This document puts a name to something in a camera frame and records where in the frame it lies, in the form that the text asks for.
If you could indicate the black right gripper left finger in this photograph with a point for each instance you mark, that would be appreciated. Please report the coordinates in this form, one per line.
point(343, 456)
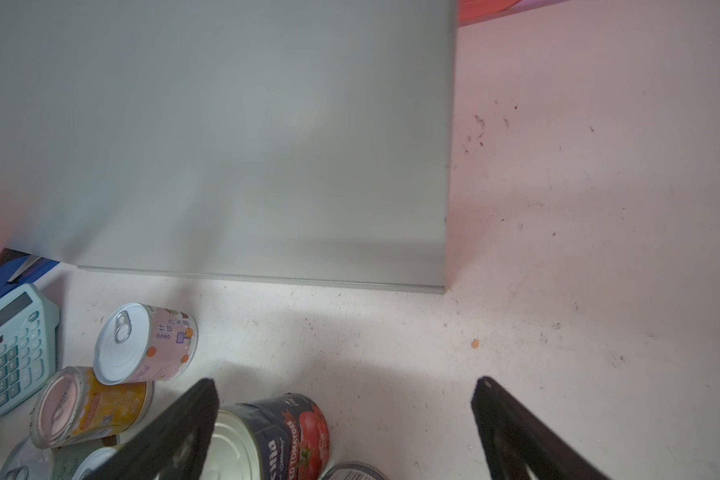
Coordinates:
point(174, 445)

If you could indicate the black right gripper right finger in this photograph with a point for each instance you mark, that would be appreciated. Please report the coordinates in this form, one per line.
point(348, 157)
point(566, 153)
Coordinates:
point(518, 445)

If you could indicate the pink white can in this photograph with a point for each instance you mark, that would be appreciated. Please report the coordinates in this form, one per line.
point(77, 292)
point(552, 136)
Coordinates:
point(144, 343)

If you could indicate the yellow corn can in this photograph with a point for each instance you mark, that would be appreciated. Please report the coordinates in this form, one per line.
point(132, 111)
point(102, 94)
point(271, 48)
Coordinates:
point(74, 407)

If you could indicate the dark tomato can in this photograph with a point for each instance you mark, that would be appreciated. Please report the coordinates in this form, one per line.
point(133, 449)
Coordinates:
point(285, 437)

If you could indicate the pale green white can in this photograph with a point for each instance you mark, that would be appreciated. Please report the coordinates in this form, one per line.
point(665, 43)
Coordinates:
point(26, 461)

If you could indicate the small flat tin can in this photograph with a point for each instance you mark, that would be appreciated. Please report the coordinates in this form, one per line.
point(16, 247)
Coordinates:
point(353, 470)

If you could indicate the mint green calculator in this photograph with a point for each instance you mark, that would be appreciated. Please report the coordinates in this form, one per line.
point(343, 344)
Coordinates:
point(28, 327)

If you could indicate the blue black stapler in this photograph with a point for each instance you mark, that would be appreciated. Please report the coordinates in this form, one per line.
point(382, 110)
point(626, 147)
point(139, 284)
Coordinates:
point(18, 268)

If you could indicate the grey metal cabinet box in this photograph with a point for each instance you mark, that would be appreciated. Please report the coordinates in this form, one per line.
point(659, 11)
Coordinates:
point(302, 141)

